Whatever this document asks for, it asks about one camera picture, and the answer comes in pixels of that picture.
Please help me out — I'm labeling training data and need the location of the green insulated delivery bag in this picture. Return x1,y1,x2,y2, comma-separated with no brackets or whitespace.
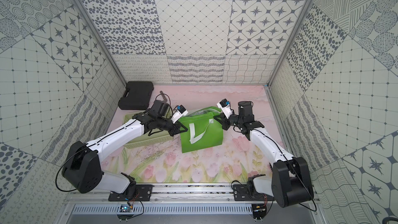
179,106,223,153

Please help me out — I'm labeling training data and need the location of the grey L-shaped hex key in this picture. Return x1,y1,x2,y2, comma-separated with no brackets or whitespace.
160,91,169,102

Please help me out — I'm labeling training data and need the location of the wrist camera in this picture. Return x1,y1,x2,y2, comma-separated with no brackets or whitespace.
217,99,256,122
150,99,189,123

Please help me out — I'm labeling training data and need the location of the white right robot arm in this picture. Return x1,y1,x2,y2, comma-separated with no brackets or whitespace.
214,114,314,207

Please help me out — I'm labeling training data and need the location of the black plastic tool case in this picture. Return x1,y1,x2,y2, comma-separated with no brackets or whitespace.
118,81,154,110

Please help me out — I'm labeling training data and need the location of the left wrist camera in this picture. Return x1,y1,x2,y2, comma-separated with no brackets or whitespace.
150,99,189,123

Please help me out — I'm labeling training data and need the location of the aluminium mounting rail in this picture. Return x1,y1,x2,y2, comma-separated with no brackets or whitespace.
62,183,321,215

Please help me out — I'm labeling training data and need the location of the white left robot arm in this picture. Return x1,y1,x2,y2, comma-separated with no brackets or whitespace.
59,111,188,199

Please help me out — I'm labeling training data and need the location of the light green plastic basket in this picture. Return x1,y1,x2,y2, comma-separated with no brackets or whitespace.
124,129,173,149

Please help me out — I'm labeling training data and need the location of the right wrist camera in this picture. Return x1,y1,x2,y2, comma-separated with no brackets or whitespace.
217,99,256,122

